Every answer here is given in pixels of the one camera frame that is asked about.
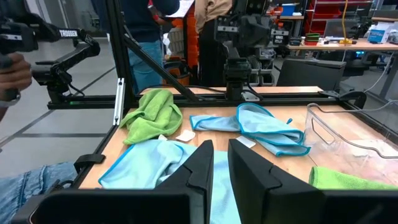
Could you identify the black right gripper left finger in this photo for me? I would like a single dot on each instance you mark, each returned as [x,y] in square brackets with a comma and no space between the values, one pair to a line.
[199,180]

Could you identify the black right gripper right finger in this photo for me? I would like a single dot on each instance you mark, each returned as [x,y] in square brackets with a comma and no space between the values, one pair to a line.
[248,180]

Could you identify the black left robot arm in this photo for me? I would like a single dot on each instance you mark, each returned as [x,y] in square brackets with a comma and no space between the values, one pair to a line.
[237,77]

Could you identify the green microfiber towel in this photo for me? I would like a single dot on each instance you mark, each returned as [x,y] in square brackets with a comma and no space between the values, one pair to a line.
[342,182]
[152,118]

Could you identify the white paper tag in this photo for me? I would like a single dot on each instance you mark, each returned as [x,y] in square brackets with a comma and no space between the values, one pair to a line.
[162,137]
[245,141]
[185,135]

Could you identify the person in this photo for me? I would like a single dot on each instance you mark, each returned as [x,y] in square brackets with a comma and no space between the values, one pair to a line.
[146,46]
[211,46]

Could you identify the blue plastic bin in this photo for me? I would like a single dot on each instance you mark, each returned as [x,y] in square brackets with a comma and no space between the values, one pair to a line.
[288,10]

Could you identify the orange storage bins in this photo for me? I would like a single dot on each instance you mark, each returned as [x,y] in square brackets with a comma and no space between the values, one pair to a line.
[192,40]

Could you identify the black cabinet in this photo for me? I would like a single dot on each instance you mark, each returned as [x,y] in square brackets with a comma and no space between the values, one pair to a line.
[311,74]

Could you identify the red shelving unit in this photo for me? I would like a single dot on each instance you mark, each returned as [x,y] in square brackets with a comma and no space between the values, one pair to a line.
[326,12]

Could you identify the orange black shop vacuum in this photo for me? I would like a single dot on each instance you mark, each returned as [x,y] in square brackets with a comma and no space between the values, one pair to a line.
[177,73]

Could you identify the clear plastic bin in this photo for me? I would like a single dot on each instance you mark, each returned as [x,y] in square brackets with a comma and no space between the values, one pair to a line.
[326,137]

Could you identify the wooden desk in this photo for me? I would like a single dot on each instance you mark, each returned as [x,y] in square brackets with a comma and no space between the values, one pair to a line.
[367,46]

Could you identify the blue white cardboard box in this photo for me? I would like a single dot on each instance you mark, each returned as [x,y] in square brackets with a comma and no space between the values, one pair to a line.
[377,34]

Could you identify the person's left hand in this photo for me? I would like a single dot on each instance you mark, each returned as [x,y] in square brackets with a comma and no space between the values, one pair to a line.
[14,74]

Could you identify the black aluminium table frame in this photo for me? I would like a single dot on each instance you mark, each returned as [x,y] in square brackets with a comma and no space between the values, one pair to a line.
[174,100]

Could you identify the black frame clamp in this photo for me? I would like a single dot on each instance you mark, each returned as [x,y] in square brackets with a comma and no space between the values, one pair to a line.
[88,160]

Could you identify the silver aluminium bracket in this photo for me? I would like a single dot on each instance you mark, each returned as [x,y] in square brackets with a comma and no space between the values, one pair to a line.
[119,101]

